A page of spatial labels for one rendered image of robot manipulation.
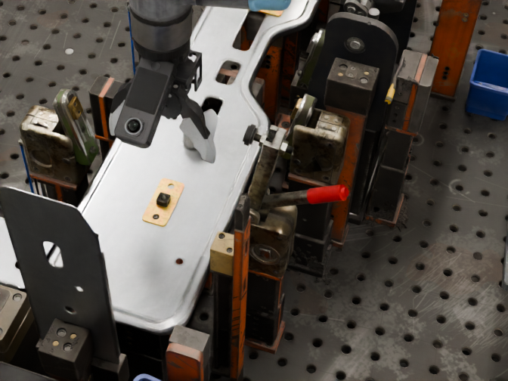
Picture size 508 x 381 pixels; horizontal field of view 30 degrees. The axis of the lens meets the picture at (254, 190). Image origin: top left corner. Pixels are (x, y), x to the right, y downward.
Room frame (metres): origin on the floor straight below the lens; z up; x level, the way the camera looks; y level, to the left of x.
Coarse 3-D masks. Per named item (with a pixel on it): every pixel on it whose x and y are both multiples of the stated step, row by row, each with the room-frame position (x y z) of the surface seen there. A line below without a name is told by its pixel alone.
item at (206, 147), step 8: (208, 112) 0.87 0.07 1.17; (184, 120) 0.83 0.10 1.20; (208, 120) 0.86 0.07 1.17; (216, 120) 0.87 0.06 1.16; (184, 128) 0.83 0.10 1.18; (192, 128) 0.82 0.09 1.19; (208, 128) 0.85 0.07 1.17; (192, 136) 0.82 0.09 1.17; (200, 136) 0.82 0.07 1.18; (200, 144) 0.82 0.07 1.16; (208, 144) 0.82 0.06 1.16; (200, 152) 0.82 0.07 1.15; (208, 152) 0.82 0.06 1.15; (208, 160) 0.82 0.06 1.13
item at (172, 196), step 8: (160, 184) 0.87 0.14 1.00; (168, 184) 0.87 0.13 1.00; (176, 184) 0.87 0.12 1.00; (160, 192) 0.85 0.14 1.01; (168, 192) 0.86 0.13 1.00; (176, 192) 0.86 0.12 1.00; (152, 200) 0.84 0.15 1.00; (160, 200) 0.83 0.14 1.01; (168, 200) 0.84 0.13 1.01; (176, 200) 0.84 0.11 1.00; (152, 208) 0.83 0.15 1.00; (160, 208) 0.83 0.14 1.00; (168, 208) 0.83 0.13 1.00; (144, 216) 0.81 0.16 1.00; (152, 216) 0.81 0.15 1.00; (160, 216) 0.81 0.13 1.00; (168, 216) 0.81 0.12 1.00; (160, 224) 0.80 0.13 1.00
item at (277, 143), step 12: (252, 132) 0.80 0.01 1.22; (264, 132) 0.81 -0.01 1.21; (276, 132) 0.80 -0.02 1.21; (264, 144) 0.78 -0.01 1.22; (276, 144) 0.78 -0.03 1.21; (264, 156) 0.78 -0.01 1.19; (276, 156) 0.78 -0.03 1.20; (264, 168) 0.78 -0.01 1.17; (252, 180) 0.78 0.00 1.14; (264, 180) 0.78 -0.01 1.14; (252, 192) 0.78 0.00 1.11; (264, 192) 0.78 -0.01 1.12; (252, 204) 0.78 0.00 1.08
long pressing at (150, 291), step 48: (192, 48) 1.17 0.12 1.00; (192, 96) 1.06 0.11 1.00; (240, 96) 1.06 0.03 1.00; (240, 144) 0.96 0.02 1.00; (96, 192) 0.85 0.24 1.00; (144, 192) 0.86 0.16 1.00; (192, 192) 0.86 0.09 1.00; (240, 192) 0.86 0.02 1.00; (144, 240) 0.77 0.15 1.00; (192, 240) 0.77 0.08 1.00; (144, 288) 0.69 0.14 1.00; (192, 288) 0.69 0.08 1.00
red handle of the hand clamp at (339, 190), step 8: (288, 192) 0.79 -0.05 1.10; (296, 192) 0.79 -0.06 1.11; (304, 192) 0.78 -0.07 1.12; (312, 192) 0.78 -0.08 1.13; (320, 192) 0.77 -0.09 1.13; (328, 192) 0.77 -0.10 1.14; (336, 192) 0.76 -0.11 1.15; (344, 192) 0.76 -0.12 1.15; (264, 200) 0.79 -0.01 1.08; (272, 200) 0.79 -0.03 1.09; (280, 200) 0.78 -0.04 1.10; (288, 200) 0.78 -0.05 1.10; (296, 200) 0.78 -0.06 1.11; (304, 200) 0.77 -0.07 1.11; (312, 200) 0.77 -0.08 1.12; (320, 200) 0.76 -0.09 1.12; (328, 200) 0.76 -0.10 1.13; (336, 200) 0.76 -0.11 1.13; (264, 208) 0.79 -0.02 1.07
